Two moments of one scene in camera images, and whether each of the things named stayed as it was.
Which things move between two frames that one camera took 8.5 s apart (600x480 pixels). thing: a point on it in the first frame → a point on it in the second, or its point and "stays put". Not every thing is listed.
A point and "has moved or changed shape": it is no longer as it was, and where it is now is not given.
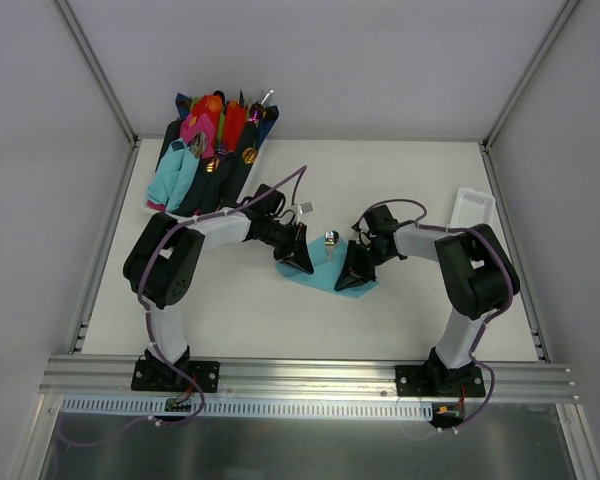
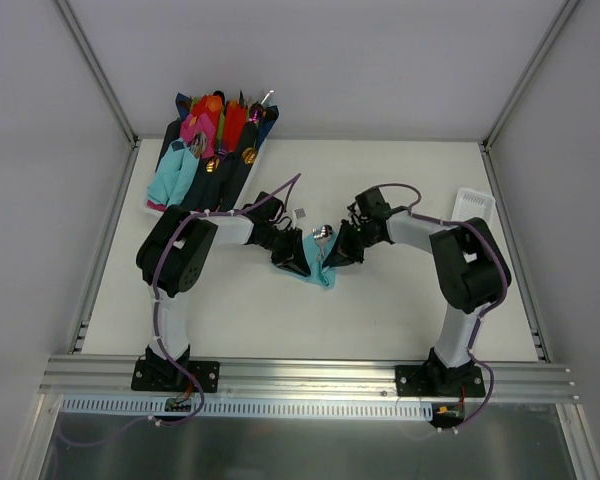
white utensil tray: (472, 208) stays put
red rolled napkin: (234, 126) stays put
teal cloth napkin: (325, 272) has moved or changed shape
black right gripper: (360, 256) → (355, 240)
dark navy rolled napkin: (219, 189) stays put
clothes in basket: (202, 124) stays put
